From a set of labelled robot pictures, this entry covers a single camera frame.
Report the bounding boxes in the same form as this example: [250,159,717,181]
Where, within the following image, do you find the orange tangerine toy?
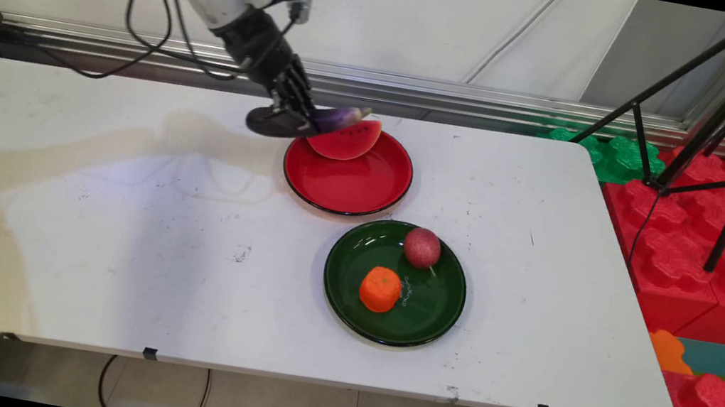
[356,264,406,317]

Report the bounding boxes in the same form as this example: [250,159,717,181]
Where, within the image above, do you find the large red foam block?
[583,134,725,346]

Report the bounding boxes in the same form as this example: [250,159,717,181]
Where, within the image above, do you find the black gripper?
[199,2,335,131]

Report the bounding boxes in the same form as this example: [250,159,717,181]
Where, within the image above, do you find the watermelon slice toy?
[303,109,384,167]

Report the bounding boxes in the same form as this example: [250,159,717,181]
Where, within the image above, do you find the dark green round plate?
[314,211,477,357]

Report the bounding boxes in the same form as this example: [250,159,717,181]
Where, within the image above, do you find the red round plate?
[276,115,419,226]

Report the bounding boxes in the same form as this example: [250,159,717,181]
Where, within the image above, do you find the red apple toy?
[400,225,445,272]

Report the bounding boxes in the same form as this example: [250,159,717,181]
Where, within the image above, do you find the orange foam block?
[643,327,701,377]

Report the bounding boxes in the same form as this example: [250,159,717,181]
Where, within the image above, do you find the metal wall rail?
[0,12,725,159]

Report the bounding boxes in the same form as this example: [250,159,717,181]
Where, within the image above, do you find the purple eggplant toy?
[243,89,375,153]

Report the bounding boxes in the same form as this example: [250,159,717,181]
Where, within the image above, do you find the black floor cable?
[95,352,215,407]

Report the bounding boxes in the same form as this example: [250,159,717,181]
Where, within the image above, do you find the green foam block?
[542,123,669,192]

